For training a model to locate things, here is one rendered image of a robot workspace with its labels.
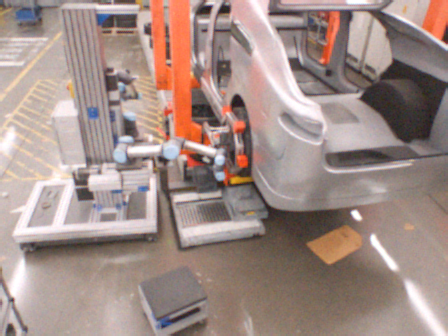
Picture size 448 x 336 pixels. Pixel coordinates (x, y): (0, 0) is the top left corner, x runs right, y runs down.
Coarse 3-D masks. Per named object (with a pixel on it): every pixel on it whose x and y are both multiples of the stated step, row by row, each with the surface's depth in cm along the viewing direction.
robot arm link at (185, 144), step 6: (174, 138) 291; (180, 138) 295; (186, 144) 296; (192, 144) 297; (198, 144) 298; (192, 150) 298; (198, 150) 297; (204, 150) 297; (210, 150) 298; (216, 150) 299; (222, 150) 302; (210, 156) 300
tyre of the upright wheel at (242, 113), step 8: (240, 112) 321; (240, 120) 321; (248, 120) 315; (248, 128) 311; (248, 136) 310; (248, 144) 310; (248, 152) 312; (232, 160) 362; (248, 160) 315; (248, 168) 321; (240, 176) 342; (248, 176) 337
